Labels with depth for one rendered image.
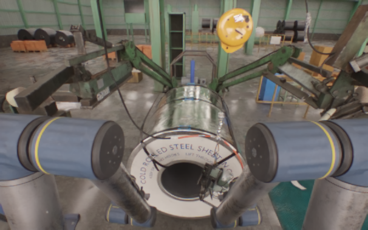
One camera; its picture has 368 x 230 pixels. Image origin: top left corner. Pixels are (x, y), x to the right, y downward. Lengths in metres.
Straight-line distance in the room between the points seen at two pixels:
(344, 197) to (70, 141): 0.70
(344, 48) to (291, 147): 1.04
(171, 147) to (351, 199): 1.25
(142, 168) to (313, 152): 1.55
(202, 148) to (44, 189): 1.19
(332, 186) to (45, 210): 0.82
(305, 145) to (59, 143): 0.54
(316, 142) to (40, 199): 0.73
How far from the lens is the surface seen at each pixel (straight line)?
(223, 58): 5.98
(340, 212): 0.69
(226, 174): 1.62
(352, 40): 1.44
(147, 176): 1.88
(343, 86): 1.53
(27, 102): 0.86
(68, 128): 0.49
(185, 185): 2.17
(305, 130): 0.49
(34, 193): 0.67
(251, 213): 1.17
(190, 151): 1.60
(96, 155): 0.43
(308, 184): 3.46
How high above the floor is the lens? 2.15
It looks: 27 degrees down
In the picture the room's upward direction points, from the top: 1 degrees clockwise
